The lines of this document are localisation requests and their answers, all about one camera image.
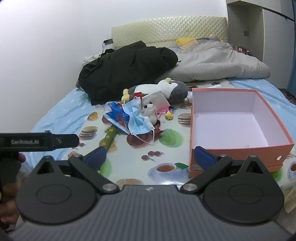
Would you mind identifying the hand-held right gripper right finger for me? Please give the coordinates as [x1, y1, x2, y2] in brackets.
[180, 146, 271, 194]

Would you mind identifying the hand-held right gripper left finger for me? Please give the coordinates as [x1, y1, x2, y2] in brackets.
[29, 146, 121, 194]

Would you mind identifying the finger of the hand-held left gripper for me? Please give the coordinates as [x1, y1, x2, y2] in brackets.
[55, 134, 80, 149]

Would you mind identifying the green stick with yellow print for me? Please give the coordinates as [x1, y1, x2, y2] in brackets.
[97, 125, 121, 152]

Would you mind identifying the pink cardboard box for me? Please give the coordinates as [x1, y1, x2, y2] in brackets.
[188, 88, 295, 178]

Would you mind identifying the blue red plastic bag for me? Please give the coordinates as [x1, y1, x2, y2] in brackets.
[102, 101, 131, 135]

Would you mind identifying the red foil ornament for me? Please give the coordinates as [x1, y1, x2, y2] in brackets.
[153, 125, 164, 140]

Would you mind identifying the pink tasselled toy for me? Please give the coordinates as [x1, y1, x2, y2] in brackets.
[157, 105, 173, 115]

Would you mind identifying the small panda plush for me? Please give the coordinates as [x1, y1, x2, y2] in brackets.
[141, 103, 158, 124]

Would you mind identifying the person's left hand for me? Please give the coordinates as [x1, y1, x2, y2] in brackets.
[0, 153, 26, 227]

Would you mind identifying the food print mat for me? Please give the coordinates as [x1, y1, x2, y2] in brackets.
[66, 80, 296, 214]

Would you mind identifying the blue face mask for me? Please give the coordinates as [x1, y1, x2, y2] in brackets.
[122, 97, 156, 145]

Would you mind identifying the white bottle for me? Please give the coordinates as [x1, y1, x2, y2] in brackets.
[184, 83, 223, 104]

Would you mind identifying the grey white penguin plush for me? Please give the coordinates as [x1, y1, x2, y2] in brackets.
[121, 77, 189, 105]

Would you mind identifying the white patterned cloth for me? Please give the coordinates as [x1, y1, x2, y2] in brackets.
[83, 52, 102, 63]

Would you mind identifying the black jacket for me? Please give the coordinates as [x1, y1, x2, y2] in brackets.
[77, 40, 179, 106]

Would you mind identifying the grey duvet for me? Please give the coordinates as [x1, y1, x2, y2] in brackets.
[169, 35, 271, 82]

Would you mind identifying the row of small bottles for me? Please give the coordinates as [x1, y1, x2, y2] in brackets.
[233, 45, 251, 56]

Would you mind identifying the blue curtain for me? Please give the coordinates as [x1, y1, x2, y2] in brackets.
[287, 66, 296, 93]

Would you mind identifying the yellow pillow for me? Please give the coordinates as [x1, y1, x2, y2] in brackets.
[176, 37, 197, 46]

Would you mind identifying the cream quilted headboard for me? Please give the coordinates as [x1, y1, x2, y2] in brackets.
[111, 16, 228, 50]

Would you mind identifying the white cabinet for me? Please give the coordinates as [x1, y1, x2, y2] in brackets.
[227, 0, 296, 90]

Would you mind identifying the black charger with cable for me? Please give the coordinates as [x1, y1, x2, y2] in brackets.
[102, 38, 114, 56]

